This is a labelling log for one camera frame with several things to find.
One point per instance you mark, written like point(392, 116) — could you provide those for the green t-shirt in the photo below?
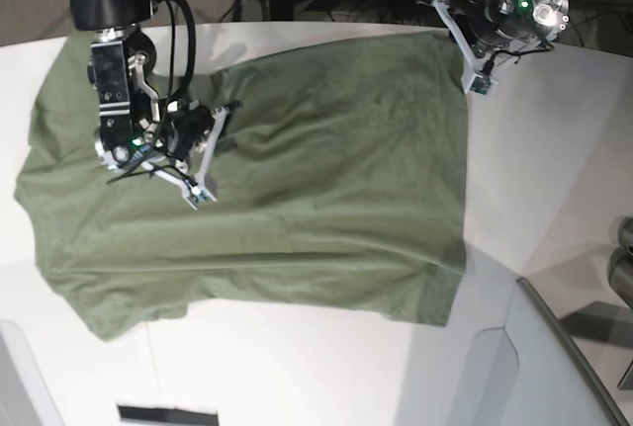
point(342, 183)

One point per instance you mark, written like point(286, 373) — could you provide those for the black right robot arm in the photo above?
point(141, 132)

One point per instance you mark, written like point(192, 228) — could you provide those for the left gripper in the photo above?
point(493, 34)

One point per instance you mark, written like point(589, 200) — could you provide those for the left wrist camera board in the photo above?
point(475, 83)

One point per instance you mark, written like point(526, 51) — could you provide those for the grey metal cylinder stand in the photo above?
point(619, 268)

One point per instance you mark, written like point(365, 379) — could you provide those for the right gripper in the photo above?
point(196, 131)

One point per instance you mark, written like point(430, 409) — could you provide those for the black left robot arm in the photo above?
point(492, 34)

